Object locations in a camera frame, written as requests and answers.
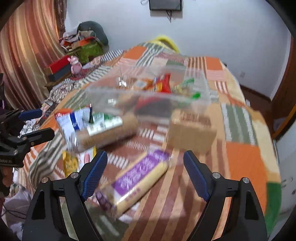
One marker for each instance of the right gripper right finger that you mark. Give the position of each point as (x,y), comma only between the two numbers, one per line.
(245,220)

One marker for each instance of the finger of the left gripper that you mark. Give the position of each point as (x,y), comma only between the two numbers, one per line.
(30,114)
(35,138)

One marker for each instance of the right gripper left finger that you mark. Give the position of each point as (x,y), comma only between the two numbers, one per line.
(45,220)

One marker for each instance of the blue white snack bag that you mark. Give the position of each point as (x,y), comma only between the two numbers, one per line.
(71,121)

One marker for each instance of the yellow chips bag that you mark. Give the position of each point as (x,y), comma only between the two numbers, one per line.
(70,163)

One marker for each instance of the brown biscuit roll pack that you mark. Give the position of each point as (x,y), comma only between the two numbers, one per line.
(105,131)

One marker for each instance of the purple coconut roll pack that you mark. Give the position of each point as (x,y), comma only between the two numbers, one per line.
(129,186)

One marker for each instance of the brown wafer snack pack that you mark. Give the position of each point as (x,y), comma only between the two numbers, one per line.
(190,131)

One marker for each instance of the pink plush toy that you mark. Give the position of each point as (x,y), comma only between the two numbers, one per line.
(76,66)

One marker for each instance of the striped orange curtain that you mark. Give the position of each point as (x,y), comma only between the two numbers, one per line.
(29,43)

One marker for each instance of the dark grey pillow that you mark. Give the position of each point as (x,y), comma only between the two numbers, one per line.
(93,29)

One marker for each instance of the clear plastic storage bin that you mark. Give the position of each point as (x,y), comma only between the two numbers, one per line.
(132,89)

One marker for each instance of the red sausage snack packet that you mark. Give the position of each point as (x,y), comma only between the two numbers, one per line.
(163,85)

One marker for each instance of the green topped snack packet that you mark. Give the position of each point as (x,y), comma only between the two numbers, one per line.
(186,89)

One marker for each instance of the yellow pillow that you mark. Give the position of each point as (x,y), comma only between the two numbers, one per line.
(166,42)

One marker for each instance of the small wall monitor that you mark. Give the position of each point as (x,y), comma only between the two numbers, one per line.
(165,5)

